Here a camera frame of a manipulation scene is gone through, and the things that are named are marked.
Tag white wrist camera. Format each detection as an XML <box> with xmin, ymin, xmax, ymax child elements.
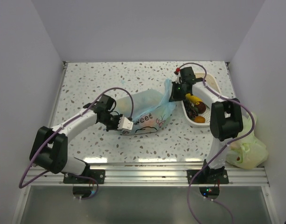
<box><xmin>174</xmin><ymin>68</ymin><xmax>181</xmax><ymax>84</ymax></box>
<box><xmin>117</xmin><ymin>116</ymin><xmax>134</xmax><ymax>131</ymax></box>

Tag round controller board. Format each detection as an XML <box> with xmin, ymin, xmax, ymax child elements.
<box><xmin>72</xmin><ymin>186</ymin><xmax>96</xmax><ymax>200</ymax></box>
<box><xmin>199</xmin><ymin>187</ymin><xmax>220</xmax><ymax>200</ymax></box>

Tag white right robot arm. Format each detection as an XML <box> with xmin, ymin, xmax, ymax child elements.
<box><xmin>169</xmin><ymin>67</ymin><xmax>243</xmax><ymax>183</ymax></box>

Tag aluminium front rail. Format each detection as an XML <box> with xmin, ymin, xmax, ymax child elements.
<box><xmin>23</xmin><ymin>162</ymin><xmax>270</xmax><ymax>187</ymax></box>

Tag white perforated plastic basket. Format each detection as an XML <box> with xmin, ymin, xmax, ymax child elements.
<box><xmin>181</xmin><ymin>72</ymin><xmax>222</xmax><ymax>127</ymax></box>

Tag right round controller board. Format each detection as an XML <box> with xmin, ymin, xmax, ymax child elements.
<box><xmin>199</xmin><ymin>187</ymin><xmax>220</xmax><ymax>200</ymax></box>

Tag pale green plastic bag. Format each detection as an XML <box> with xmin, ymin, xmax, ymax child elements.
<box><xmin>226</xmin><ymin>113</ymin><xmax>269</xmax><ymax>170</ymax></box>

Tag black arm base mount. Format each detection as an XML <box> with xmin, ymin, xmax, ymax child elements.
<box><xmin>186</xmin><ymin>160</ymin><xmax>229</xmax><ymax>184</ymax></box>

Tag dark brown fake mangosteen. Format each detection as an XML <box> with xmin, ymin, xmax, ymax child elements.
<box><xmin>194</xmin><ymin>101</ymin><xmax>206</xmax><ymax>114</ymax></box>

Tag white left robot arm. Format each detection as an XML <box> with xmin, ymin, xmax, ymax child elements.
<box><xmin>29</xmin><ymin>94</ymin><xmax>127</xmax><ymax>183</ymax></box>

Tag light blue plastic bag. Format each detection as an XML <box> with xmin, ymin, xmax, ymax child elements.
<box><xmin>115</xmin><ymin>79</ymin><xmax>176</xmax><ymax>135</ymax></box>

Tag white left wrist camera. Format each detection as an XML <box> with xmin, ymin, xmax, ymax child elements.
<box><xmin>117</xmin><ymin>116</ymin><xmax>134</xmax><ymax>131</ymax></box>

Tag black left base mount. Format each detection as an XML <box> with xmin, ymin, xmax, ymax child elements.
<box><xmin>63</xmin><ymin>165</ymin><xmax>106</xmax><ymax>184</ymax></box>

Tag yellow fake banana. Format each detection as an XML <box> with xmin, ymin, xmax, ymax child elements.
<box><xmin>185</xmin><ymin>93</ymin><xmax>203</xmax><ymax>104</ymax></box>

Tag brown fake kiwi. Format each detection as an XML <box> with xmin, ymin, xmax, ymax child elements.
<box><xmin>193</xmin><ymin>116</ymin><xmax>206</xmax><ymax>123</ymax></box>

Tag dark purple fake grapes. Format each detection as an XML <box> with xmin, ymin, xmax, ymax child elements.
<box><xmin>183</xmin><ymin>100</ymin><xmax>199</xmax><ymax>119</ymax></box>

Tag left round controller board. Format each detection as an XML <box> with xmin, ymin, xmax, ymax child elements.
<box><xmin>72</xmin><ymin>186</ymin><xmax>96</xmax><ymax>200</ymax></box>

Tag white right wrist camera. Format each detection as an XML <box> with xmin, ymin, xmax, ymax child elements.
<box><xmin>174</xmin><ymin>68</ymin><xmax>181</xmax><ymax>84</ymax></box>

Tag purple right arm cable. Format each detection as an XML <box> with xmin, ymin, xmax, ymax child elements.
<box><xmin>186</xmin><ymin>62</ymin><xmax>255</xmax><ymax>224</ymax></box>

